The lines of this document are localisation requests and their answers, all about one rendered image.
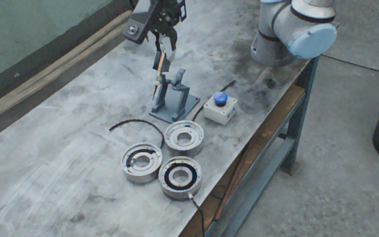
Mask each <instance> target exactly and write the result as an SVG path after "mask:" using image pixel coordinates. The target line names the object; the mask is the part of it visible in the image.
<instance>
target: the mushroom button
mask: <svg viewBox="0 0 379 237"><path fill-rule="evenodd" d="M227 98H228V96H227V95H226V94H225V93H224V92H217V93H215V94H214V95H213V100H214V101H215V102H217V103H224V102H226V101H227Z"/></svg>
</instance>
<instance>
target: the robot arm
mask: <svg viewBox="0 0 379 237"><path fill-rule="evenodd" d="M260 1H261V8H260V17H259V26H258V32H257V34H256V36H255V39H254V41H253V43H252V46H251V55H252V57H253V59H254V60H255V61H256V62H258V63H259V64H261V65H264V66H269V67H275V66H285V65H289V64H291V63H292V62H294V60H296V58H297V59H301V60H303V59H312V58H314V57H317V56H319V55H320V54H322V53H323V52H325V51H326V50H327V49H328V48H329V47H331V46H332V44H333V42H334V41H335V40H336V36H337V32H336V29H335V27H334V25H333V24H332V23H333V20H334V19H335V16H336V13H338V8H337V6H336V4H335V2H336V0H260ZM183 6H184V12H185V15H184V16H182V10H181V8H182V7H183ZM186 18H187V13H186V1H185V0H181V1H180V2H179V3H178V0H139V2H138V4H137V5H136V8H135V10H134V11H133V13H132V15H131V17H130V19H129V21H128V23H127V25H126V27H125V29H124V30H123V32H122V34H123V35H124V37H126V39H127V40H128V41H131V42H133V43H136V44H139V45H141V44H142V43H143V41H144V39H145V38H146V39H147V41H148V42H149V44H150V46H151V47H152V50H153V51H154V52H155V54H156V52H157V51H161V50H160V42H161V41H162V43H163V45H164V46H165V48H166V50H165V52H166V58H167V59H168V60H169V61H170V62H172V61H173V60H174V58H175V56H176V51H177V49H178V48H179V46H180V45H181V43H182V40H183V37H182V35H178V34H177V31H176V30H175V29H174V26H176V25H177V23H179V21H180V19H181V22H183V21H184V20H185V19H186Z"/></svg>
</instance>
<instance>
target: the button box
mask: <svg viewBox="0 0 379 237"><path fill-rule="evenodd" d="M216 93H217V92H216ZM237 110H238V101H237V100H236V99H233V98H231V97H228V98H227V101H226V102H224V103H217V102H215V101H214V100H213V96H212V97H211V98H210V100H208V102H206V104H205V105H204V106H203V112H204V117H205V118H207V119H210V120H212V121H214V122H217V123H219V124H221V125H223V126H225V124H226V123H227V122H228V121H229V120H230V119H231V118H232V117H233V116H234V115H235V113H236V112H237Z"/></svg>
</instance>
